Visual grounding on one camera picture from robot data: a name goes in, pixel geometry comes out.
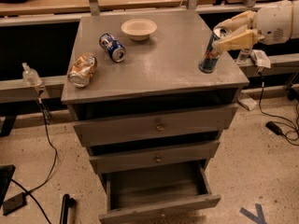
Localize black box on floor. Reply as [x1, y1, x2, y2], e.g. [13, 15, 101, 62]
[3, 192, 26, 216]

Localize grey block on floor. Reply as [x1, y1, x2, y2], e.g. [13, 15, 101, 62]
[238, 93, 257, 111]

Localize clear water bottle right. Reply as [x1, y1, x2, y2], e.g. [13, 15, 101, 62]
[236, 49, 251, 64]

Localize white paper bowl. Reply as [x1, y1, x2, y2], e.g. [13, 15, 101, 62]
[121, 19, 157, 41]

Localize grey middle drawer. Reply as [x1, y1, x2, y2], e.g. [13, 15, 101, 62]
[90, 140, 220, 174]

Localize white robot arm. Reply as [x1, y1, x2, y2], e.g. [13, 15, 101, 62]
[212, 0, 299, 53]

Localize grey top drawer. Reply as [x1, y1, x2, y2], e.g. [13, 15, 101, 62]
[74, 104, 237, 147]

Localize black power adapter right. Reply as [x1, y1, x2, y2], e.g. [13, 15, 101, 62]
[265, 121, 283, 135]

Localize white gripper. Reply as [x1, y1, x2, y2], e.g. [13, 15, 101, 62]
[214, 0, 293, 52]

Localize grey drawer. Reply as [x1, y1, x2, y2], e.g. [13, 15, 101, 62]
[74, 104, 237, 147]
[99, 161, 221, 224]
[90, 140, 220, 174]

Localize grey bottom drawer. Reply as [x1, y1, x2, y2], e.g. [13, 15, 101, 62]
[99, 161, 221, 224]

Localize black cable floor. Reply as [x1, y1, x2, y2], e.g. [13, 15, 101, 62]
[10, 91, 59, 224]
[257, 72, 299, 147]

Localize black monitor edge left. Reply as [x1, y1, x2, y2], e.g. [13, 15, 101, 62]
[0, 165, 16, 207]

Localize white packet on rail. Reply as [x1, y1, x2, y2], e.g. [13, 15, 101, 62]
[250, 49, 271, 68]

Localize black stand bottom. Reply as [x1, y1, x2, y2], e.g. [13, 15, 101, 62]
[59, 194, 76, 224]

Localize crushed gold can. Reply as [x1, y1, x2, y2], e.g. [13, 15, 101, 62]
[67, 52, 97, 88]

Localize grey wooden drawer cabinet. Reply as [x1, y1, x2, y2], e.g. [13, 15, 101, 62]
[61, 9, 250, 224]

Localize black cable left floor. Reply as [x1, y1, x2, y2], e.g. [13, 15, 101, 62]
[10, 91, 59, 224]

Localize redbull can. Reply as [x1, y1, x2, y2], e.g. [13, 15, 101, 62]
[199, 26, 232, 74]

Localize black cable right floor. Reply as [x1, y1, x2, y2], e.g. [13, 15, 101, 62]
[257, 72, 299, 147]

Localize clear bottle on left rail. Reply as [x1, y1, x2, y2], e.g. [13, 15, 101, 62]
[21, 63, 42, 87]

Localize blue pepsi can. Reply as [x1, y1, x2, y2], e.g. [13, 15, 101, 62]
[99, 33, 126, 63]

